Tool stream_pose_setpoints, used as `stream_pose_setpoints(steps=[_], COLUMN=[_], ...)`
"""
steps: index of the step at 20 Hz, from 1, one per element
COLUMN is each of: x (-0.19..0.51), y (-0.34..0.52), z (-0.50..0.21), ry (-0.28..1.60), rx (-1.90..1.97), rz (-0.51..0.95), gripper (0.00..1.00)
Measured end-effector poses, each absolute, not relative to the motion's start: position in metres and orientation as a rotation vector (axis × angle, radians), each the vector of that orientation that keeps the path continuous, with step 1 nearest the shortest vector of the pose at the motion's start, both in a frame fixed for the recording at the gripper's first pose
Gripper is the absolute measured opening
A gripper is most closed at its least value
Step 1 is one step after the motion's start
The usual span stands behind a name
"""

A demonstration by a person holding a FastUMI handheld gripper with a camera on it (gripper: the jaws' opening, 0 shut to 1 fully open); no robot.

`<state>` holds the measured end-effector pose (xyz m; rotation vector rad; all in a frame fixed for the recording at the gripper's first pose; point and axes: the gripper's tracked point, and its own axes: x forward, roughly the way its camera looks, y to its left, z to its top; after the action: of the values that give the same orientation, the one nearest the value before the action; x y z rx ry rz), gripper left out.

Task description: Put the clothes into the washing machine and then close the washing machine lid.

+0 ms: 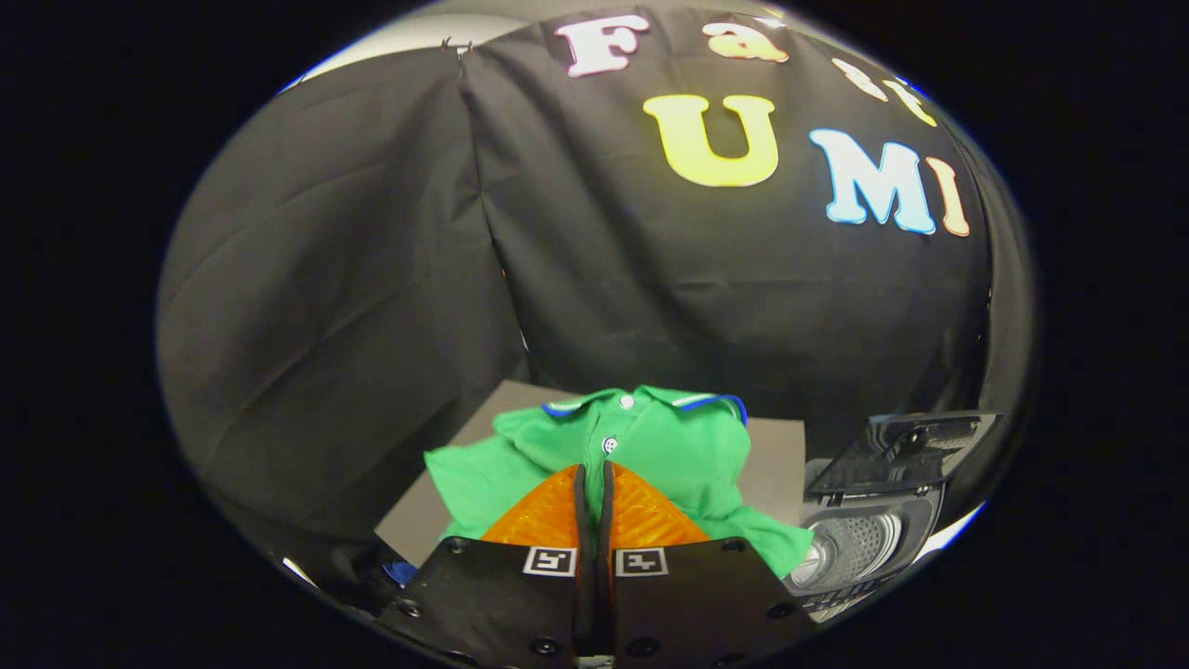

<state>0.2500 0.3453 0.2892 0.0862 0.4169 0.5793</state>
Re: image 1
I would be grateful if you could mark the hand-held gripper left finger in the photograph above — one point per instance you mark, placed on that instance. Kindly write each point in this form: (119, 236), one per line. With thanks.
(502, 604)

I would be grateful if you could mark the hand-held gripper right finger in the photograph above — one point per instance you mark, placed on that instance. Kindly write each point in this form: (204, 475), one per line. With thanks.
(697, 604)

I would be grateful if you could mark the green polo shirt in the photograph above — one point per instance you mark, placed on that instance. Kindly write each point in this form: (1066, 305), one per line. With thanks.
(678, 446)

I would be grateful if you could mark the grey washing machine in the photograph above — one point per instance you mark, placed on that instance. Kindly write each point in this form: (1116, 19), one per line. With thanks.
(864, 548)

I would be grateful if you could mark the dark washing machine lid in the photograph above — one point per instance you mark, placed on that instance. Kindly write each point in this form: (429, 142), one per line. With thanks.
(901, 455)

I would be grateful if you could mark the grey cabinet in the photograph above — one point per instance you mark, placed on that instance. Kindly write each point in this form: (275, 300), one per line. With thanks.
(780, 465)

